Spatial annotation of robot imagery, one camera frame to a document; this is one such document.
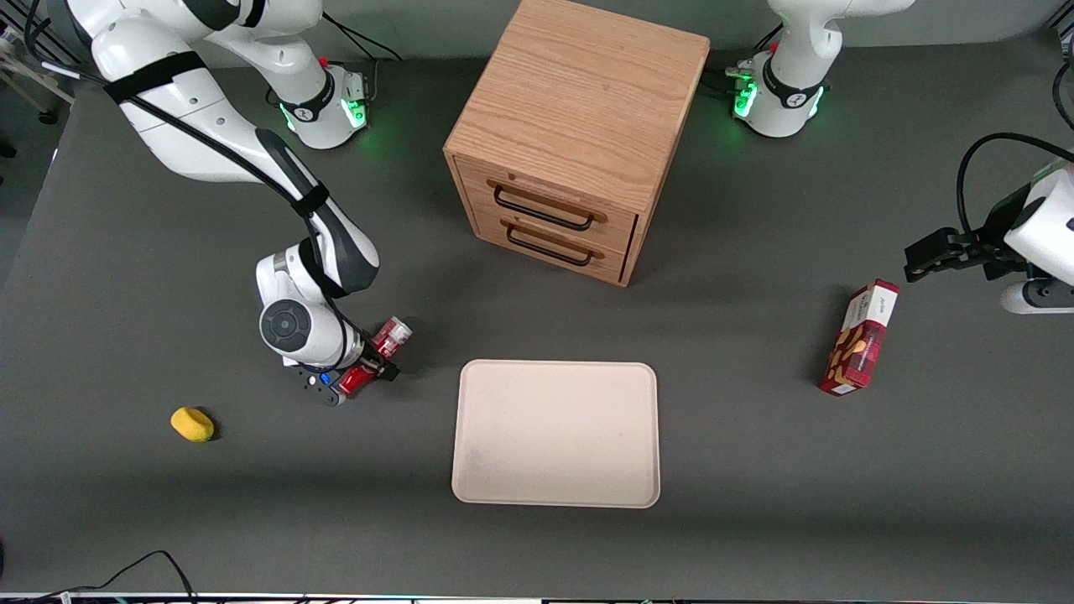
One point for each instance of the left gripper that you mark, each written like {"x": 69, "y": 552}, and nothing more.
{"x": 983, "y": 244}

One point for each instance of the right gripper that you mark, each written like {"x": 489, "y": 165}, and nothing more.
{"x": 370, "y": 358}

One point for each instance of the red coke bottle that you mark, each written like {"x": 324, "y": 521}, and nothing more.
{"x": 393, "y": 334}

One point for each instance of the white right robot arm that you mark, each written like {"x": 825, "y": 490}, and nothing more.
{"x": 193, "y": 134}

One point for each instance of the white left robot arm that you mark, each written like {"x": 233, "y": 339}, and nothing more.
{"x": 789, "y": 84}

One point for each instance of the beige rectangular tray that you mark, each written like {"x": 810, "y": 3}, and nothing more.
{"x": 555, "y": 434}

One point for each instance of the red snack box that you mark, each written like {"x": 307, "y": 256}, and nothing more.
{"x": 860, "y": 344}

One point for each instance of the yellow sponge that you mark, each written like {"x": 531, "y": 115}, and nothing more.
{"x": 192, "y": 424}

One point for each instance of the wooden drawer front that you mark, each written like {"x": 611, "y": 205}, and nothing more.
{"x": 478, "y": 180}
{"x": 608, "y": 262}

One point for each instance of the wooden drawer cabinet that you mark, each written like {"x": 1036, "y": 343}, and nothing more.
{"x": 579, "y": 92}

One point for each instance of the metal equipment stand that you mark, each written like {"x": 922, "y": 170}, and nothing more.
{"x": 33, "y": 88}

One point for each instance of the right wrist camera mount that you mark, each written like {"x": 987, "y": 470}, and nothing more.
{"x": 317, "y": 386}

